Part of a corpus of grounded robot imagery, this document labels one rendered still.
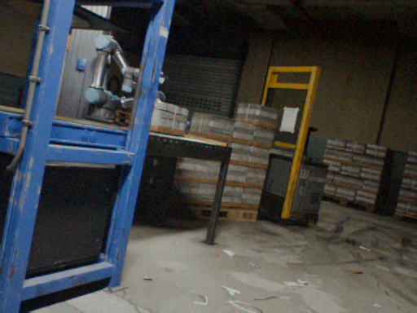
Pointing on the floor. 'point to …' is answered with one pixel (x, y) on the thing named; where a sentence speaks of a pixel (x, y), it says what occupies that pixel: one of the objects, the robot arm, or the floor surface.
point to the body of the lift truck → (278, 170)
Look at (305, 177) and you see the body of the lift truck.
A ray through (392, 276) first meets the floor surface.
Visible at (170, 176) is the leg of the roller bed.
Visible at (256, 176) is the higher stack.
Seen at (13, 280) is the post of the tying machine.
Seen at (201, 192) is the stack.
